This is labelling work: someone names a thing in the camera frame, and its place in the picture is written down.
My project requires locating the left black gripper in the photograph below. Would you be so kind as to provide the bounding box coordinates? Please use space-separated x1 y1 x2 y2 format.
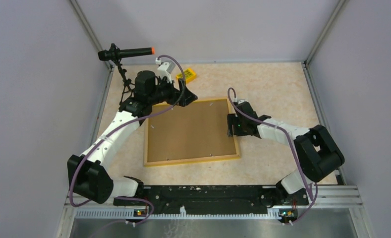
148 75 197 107

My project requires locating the wooden yellow picture frame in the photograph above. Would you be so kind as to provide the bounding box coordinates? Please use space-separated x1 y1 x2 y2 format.
143 98 241 168

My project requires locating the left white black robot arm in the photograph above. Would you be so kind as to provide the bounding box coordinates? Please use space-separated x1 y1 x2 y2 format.
67 70 198 207

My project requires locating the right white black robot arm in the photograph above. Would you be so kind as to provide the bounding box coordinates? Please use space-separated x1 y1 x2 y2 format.
227 100 345 204

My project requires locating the yellow green toy block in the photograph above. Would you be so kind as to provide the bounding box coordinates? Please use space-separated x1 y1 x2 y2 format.
176 68 197 85

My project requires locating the black microphone on tripod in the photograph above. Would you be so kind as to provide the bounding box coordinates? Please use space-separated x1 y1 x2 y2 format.
98 43 155 104

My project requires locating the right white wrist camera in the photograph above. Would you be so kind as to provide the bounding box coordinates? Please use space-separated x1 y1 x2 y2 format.
233 98 246 105

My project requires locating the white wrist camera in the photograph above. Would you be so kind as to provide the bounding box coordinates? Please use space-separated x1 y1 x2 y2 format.
233 98 246 105
155 57 176 84

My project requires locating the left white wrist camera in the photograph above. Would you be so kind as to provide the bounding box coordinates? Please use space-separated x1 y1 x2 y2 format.
155 57 176 84

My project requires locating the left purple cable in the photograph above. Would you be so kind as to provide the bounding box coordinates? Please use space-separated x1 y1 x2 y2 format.
68 55 187 227

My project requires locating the purple cable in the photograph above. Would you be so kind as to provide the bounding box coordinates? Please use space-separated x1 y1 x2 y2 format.
68 55 187 227
227 87 319 226

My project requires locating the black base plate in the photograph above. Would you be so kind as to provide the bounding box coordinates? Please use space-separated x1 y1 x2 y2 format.
113 184 309 216

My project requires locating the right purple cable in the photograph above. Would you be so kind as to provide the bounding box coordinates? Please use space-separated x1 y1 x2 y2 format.
227 87 319 226

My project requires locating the aluminium front rail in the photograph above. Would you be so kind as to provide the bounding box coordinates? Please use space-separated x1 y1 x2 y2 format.
56 185 372 238

